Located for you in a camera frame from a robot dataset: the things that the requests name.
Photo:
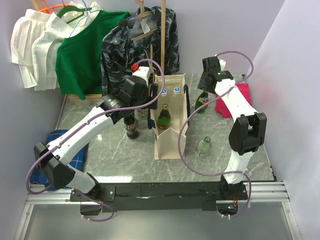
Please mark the blue plaid cloth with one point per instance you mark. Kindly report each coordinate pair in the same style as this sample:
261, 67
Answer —
54, 175

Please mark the dark patterned hanging shirt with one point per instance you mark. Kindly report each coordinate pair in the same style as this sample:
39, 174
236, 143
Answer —
117, 55

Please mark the Coca-Cola glass bottle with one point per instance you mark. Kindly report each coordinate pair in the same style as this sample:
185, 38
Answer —
130, 125

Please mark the aluminium rail frame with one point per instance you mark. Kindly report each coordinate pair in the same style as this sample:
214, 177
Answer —
268, 192

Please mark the orange hanger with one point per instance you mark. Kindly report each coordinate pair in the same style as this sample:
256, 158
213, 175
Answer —
45, 8

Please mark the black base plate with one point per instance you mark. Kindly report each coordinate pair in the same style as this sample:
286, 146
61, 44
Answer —
170, 195

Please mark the clear Chang soda bottle right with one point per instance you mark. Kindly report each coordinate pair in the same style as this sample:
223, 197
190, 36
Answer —
204, 147

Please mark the cream canvas tote bag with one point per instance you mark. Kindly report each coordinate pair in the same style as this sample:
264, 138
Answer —
168, 143

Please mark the green Perrier bottle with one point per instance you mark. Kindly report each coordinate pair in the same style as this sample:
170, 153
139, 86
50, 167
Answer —
202, 99
164, 118

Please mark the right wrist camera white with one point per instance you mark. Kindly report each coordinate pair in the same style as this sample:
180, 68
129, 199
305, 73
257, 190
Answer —
222, 63

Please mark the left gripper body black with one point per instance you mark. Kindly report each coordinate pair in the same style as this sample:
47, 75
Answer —
145, 98

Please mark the green hanging t-shirt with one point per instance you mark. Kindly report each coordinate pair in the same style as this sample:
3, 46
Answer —
78, 59

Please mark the clear Chang soda bottle left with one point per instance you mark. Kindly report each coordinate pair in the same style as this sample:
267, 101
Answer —
142, 114

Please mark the wooden hanger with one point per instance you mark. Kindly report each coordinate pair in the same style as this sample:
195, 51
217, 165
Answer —
145, 23

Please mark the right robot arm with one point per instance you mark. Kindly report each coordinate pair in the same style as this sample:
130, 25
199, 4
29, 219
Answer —
249, 126

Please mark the pink folded t-shirt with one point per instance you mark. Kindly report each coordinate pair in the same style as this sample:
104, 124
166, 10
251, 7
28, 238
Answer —
221, 107

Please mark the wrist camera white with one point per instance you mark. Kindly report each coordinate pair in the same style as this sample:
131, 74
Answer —
143, 72
222, 63

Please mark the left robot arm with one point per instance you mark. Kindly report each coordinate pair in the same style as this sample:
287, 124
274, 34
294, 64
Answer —
54, 158

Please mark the clear chang soda bottle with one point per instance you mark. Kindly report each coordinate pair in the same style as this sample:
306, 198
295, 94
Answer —
142, 114
204, 147

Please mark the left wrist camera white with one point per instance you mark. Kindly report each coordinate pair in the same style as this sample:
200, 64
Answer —
143, 72

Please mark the green hanger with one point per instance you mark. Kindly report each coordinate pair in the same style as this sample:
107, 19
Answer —
70, 13

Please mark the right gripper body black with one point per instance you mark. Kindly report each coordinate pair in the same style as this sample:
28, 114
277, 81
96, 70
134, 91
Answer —
202, 84

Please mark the white hanging blouse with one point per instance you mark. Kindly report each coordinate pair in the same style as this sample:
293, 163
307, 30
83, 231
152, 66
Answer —
35, 40

